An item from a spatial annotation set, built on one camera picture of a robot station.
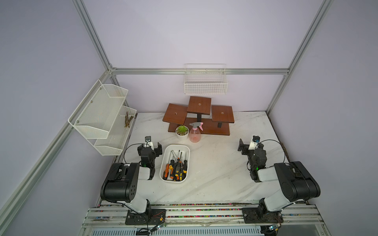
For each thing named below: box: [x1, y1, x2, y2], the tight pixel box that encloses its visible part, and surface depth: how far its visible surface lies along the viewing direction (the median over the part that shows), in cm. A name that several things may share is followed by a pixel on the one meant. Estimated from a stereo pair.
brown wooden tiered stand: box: [162, 96, 235, 136], surface depth 100 cm
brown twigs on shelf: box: [124, 111, 134, 128], surface depth 100 cm
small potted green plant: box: [175, 125, 190, 141], surface depth 100 cm
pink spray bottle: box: [189, 121, 204, 144], surface depth 100 cm
